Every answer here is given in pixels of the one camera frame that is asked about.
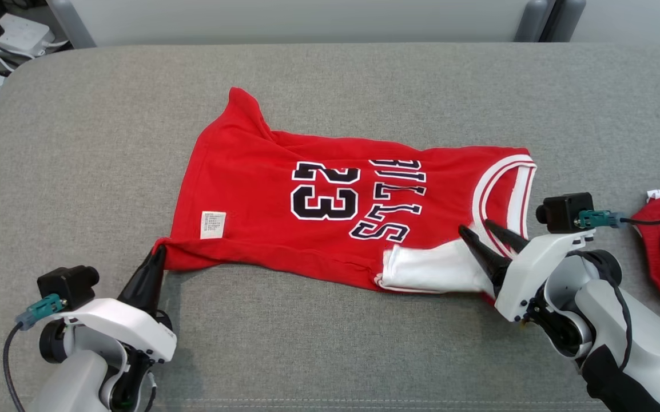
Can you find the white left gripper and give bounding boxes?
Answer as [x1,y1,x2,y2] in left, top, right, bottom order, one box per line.
[49,245,178,365]

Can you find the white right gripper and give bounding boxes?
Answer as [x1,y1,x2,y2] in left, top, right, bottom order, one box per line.
[458,220,595,323]

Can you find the red Bulls 23 jersey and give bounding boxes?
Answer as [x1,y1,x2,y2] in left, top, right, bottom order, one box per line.
[153,87,538,307]

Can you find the grey fabric sofa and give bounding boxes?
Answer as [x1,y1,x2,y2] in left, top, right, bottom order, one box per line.
[0,42,660,412]

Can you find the white power strip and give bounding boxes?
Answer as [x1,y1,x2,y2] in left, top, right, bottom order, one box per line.
[0,9,56,58]

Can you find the right camera cable, teal plug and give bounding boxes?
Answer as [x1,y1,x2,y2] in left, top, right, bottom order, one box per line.
[579,209,660,230]

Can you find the camera cable, teal plug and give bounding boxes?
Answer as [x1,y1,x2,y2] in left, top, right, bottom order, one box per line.
[579,209,660,230]
[3,294,67,412]

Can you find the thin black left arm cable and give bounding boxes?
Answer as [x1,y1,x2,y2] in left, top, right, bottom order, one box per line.
[144,372,159,412]

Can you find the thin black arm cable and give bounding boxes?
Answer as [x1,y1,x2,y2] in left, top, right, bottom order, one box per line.
[570,249,635,373]
[144,372,159,412]

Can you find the left camera cable, teal plug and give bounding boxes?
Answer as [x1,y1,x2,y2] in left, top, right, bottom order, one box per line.
[3,294,67,412]

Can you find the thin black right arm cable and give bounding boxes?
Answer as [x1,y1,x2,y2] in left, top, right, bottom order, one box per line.
[570,249,635,373]

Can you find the grey rounded post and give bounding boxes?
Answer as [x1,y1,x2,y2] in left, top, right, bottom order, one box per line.
[46,0,97,49]
[514,0,554,43]

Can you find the black upright post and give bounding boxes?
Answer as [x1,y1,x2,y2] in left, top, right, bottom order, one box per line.
[539,0,564,43]

